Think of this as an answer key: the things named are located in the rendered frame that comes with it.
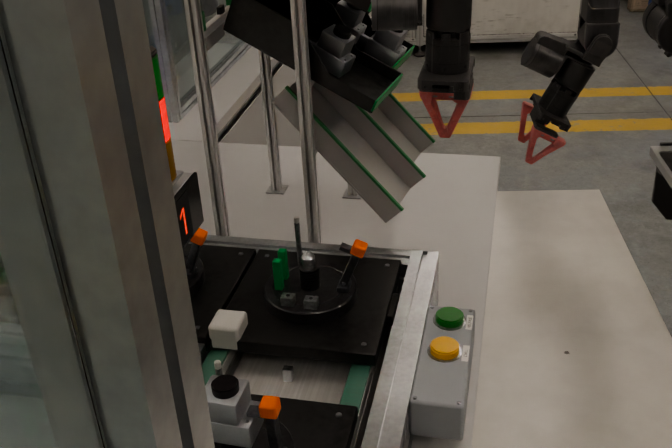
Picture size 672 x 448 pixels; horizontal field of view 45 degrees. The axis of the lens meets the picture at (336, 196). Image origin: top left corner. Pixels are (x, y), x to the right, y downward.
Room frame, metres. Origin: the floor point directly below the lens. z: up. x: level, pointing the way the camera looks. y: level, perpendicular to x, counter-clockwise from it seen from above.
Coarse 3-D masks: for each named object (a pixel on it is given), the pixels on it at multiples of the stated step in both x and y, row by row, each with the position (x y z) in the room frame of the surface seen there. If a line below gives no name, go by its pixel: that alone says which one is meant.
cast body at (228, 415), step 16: (208, 384) 0.70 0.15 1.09; (224, 384) 0.68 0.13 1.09; (240, 384) 0.69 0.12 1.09; (208, 400) 0.67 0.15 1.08; (224, 400) 0.67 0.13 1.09; (240, 400) 0.67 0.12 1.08; (224, 416) 0.66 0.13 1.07; (240, 416) 0.67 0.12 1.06; (224, 432) 0.66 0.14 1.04; (240, 432) 0.66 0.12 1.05; (256, 432) 0.67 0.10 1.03
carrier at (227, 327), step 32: (256, 256) 1.14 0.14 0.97; (288, 256) 1.13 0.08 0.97; (320, 256) 1.13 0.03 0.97; (256, 288) 1.04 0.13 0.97; (288, 288) 1.01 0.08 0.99; (320, 288) 1.01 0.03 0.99; (352, 288) 1.00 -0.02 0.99; (384, 288) 1.02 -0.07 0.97; (224, 320) 0.94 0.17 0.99; (256, 320) 0.96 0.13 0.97; (288, 320) 0.95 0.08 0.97; (320, 320) 0.95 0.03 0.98; (352, 320) 0.95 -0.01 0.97; (384, 320) 0.95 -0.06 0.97; (256, 352) 0.91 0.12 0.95; (288, 352) 0.90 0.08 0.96; (320, 352) 0.89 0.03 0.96; (352, 352) 0.88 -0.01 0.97
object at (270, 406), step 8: (264, 400) 0.68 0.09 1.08; (272, 400) 0.68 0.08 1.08; (248, 408) 0.68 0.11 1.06; (256, 408) 0.68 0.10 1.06; (264, 408) 0.67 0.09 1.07; (272, 408) 0.66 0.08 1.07; (280, 408) 0.68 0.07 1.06; (248, 416) 0.67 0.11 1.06; (256, 416) 0.67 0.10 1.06; (264, 416) 0.67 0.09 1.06; (272, 416) 0.66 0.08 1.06; (272, 424) 0.67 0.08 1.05; (272, 432) 0.67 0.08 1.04; (280, 432) 0.68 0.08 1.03; (272, 440) 0.67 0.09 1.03; (280, 440) 0.67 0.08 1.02
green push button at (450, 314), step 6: (438, 312) 0.95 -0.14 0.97; (444, 312) 0.95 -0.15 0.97; (450, 312) 0.95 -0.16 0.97; (456, 312) 0.95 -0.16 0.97; (462, 312) 0.95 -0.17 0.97; (438, 318) 0.94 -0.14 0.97; (444, 318) 0.94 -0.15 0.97; (450, 318) 0.94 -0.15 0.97; (456, 318) 0.94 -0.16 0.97; (462, 318) 0.94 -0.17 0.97; (444, 324) 0.93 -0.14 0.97; (450, 324) 0.93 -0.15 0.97; (456, 324) 0.93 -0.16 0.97
